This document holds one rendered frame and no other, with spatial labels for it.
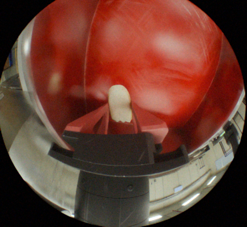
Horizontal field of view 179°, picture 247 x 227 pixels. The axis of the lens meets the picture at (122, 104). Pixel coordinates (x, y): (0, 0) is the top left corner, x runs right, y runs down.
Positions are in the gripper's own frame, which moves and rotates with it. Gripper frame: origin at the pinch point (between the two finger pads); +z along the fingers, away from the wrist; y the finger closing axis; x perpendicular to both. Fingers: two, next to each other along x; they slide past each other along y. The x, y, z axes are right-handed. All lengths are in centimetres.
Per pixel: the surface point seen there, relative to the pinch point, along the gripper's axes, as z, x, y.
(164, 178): -39, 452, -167
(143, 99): 3.5, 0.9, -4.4
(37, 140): -7.4, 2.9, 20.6
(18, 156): -14.1, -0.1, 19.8
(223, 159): -150, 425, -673
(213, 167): -158, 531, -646
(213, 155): -63, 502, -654
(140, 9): 3.5, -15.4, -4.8
